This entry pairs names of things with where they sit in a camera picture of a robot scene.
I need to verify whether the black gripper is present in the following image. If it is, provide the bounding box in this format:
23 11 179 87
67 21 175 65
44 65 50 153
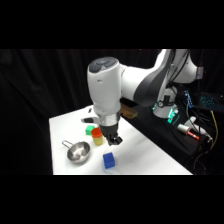
98 113 124 147

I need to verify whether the red and white pen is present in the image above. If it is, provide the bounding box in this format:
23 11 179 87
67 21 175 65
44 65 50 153
187 130 201 141

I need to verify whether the yellow cable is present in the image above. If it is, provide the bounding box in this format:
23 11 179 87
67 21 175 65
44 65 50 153
210 110 220 141

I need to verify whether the small green light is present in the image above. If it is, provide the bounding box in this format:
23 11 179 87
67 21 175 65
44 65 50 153
166 108 179 124

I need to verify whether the orange and yellow cup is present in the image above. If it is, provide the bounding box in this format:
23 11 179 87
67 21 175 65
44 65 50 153
90 127 104 146

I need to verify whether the black curtain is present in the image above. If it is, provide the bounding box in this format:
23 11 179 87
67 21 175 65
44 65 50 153
0 49 224 176

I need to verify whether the flat black object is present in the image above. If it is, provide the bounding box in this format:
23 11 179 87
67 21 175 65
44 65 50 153
80 116 97 124

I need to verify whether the blue circuit board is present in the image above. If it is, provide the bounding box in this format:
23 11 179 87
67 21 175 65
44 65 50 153
184 89 195 108

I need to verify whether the blue cube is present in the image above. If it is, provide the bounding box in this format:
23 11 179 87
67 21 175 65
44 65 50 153
102 152 116 169

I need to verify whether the green cube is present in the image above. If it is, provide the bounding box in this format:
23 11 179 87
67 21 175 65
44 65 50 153
84 124 96 136

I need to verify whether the backlit keyboard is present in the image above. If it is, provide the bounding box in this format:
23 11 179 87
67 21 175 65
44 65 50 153
199 94 223 112

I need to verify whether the brown wooden block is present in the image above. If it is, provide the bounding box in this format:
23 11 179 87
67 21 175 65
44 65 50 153
119 103 139 120

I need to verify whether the white cylinder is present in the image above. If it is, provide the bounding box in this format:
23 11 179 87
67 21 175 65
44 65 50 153
176 123 191 134

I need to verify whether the steel saucepan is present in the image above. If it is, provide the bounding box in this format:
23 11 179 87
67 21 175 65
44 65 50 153
61 139 92 165

